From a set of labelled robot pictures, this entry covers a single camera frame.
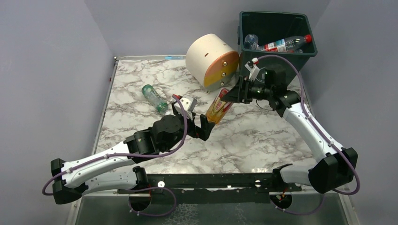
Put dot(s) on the crushed clear bottle pink label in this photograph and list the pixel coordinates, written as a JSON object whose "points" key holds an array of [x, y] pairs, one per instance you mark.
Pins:
{"points": [[251, 42]]}

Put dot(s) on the cream orange yellow drawer unit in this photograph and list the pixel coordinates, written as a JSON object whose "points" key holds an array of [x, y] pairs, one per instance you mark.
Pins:
{"points": [[211, 61]]}

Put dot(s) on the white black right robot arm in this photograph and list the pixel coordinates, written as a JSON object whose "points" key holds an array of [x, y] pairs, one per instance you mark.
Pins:
{"points": [[335, 164]]}

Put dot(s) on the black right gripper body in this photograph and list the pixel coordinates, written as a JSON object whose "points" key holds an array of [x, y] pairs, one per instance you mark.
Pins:
{"points": [[243, 90]]}

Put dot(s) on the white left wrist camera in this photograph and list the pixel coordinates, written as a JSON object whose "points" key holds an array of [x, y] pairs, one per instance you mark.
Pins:
{"points": [[188, 104]]}

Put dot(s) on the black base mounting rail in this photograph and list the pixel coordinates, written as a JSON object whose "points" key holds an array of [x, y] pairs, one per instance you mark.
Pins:
{"points": [[212, 188]]}

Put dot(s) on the green tinted water bottle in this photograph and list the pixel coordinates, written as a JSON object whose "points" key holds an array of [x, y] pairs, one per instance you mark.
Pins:
{"points": [[155, 99]]}

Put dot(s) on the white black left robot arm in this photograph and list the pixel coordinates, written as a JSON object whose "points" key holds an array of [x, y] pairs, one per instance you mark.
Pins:
{"points": [[74, 179]]}

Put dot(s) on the dark green plastic bin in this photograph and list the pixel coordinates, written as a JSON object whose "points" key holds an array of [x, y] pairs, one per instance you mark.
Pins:
{"points": [[278, 35]]}

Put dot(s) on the red label amber tea bottle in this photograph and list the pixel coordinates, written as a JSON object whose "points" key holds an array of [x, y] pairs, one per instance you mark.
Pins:
{"points": [[218, 108]]}

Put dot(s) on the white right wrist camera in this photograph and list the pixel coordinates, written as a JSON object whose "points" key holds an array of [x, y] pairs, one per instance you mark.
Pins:
{"points": [[253, 69]]}

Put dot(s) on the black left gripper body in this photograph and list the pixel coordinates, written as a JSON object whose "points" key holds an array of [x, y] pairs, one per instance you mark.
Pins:
{"points": [[193, 127]]}

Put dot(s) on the clear bottle red label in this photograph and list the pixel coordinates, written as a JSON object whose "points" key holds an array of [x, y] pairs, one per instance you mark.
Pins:
{"points": [[290, 44]]}

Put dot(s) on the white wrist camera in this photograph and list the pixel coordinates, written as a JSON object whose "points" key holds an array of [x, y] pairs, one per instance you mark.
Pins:
{"points": [[253, 69], [188, 104]]}

